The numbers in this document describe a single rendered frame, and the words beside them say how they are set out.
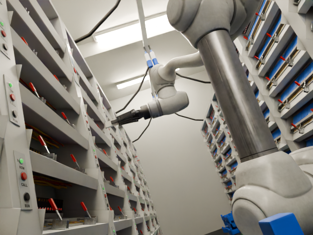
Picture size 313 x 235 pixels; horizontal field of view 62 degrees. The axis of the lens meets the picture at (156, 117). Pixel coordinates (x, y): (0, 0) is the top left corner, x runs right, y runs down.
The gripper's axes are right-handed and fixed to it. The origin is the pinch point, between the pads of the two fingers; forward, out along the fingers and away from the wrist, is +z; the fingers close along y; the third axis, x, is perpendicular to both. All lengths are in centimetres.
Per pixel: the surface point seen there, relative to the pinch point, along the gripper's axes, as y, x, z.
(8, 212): -75, -41, 13
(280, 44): 24, 25, -116
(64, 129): -33.6, -10.1, 12.9
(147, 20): 153, 186, -64
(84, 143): -11.4, -9.8, 13.0
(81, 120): -5.2, 4.6, 12.9
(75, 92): -5.3, 20.7, 12.6
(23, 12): -53, 29, 12
